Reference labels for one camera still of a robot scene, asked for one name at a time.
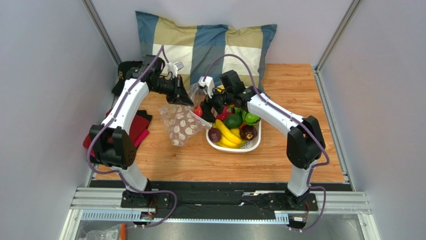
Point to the yellow banana bunch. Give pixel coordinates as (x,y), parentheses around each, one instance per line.
(228,138)

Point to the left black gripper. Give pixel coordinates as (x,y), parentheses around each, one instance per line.
(179,95)

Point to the red folded cloth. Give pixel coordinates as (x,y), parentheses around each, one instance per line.
(139,127)

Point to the green leafy lettuce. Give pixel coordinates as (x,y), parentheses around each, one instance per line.
(239,111)

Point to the white plastic fruit basket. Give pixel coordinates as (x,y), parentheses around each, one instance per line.
(248,146)

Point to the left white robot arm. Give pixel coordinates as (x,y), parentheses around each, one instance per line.
(111,144)

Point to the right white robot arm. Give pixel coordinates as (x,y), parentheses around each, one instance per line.
(305,142)

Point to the dark red mangosteen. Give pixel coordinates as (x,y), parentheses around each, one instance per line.
(248,132)

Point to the crumpled plastic packet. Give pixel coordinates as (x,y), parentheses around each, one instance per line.
(116,232)

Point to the green avocado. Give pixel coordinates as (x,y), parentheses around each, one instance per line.
(233,121)

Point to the aluminium rail frame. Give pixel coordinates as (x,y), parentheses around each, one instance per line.
(344,214)

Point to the red apple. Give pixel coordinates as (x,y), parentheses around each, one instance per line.
(198,111)

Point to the checked blue beige pillow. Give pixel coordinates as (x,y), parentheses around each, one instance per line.
(208,49)

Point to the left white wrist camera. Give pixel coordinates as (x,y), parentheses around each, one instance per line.
(173,68)

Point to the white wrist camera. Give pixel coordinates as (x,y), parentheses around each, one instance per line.
(207,84)
(173,68)

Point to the clear dotted zip bag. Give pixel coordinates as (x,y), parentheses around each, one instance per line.
(181,122)

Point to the black baseball cap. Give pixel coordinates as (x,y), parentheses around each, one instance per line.
(122,70)

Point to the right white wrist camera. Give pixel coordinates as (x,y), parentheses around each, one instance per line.
(207,84)

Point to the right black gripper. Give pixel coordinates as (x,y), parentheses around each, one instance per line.
(210,102)

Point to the dark purple plum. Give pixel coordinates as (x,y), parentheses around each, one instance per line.
(214,135)

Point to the small green watermelon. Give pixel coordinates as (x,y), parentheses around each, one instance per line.
(250,119)

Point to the black mounting base plate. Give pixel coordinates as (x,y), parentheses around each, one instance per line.
(213,200)

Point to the pink dragon fruit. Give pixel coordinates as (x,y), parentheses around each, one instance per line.
(225,113)

